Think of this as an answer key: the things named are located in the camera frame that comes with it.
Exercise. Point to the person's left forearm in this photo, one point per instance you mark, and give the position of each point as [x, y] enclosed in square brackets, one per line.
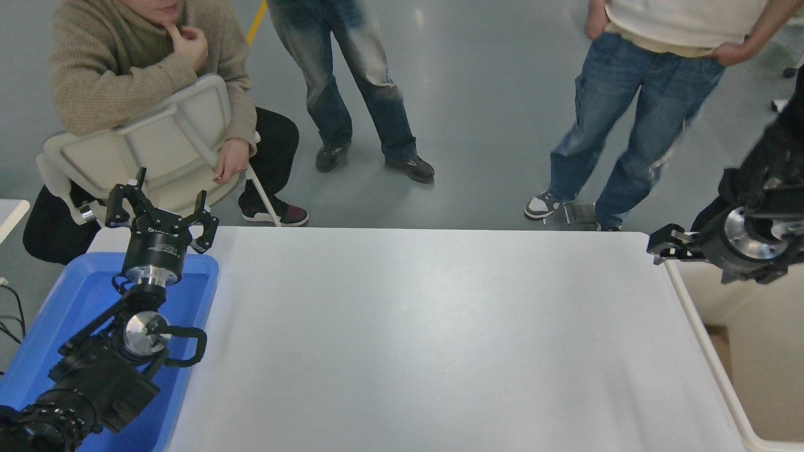
[239, 113]
[772, 25]

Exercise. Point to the person's left hand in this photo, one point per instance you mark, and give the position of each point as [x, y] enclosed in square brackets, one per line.
[231, 161]
[733, 54]

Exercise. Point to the metal floor plate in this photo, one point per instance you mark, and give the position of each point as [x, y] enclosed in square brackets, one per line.
[561, 216]
[584, 213]

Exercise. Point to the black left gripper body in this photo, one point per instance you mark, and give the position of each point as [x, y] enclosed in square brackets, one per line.
[157, 247]

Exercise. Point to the large pale bin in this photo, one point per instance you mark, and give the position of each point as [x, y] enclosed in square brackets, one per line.
[766, 351]

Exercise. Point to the person's right hand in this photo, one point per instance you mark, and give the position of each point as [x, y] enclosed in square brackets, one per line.
[598, 19]
[191, 47]

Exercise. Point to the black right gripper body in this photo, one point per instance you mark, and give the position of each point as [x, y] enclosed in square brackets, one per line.
[716, 251]

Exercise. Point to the white office chair base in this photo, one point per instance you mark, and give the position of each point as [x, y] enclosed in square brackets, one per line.
[790, 72]

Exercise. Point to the person's right forearm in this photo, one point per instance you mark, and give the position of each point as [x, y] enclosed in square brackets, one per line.
[113, 94]

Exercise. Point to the blue plastic tray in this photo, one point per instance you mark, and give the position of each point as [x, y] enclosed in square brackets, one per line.
[69, 295]

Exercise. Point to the small white side table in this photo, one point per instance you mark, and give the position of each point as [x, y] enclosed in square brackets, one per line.
[9, 213]

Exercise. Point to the person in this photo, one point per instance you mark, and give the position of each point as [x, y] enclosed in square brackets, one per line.
[708, 216]
[94, 56]
[634, 94]
[326, 81]

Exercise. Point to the white plastic chair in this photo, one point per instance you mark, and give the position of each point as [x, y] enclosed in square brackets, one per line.
[169, 157]

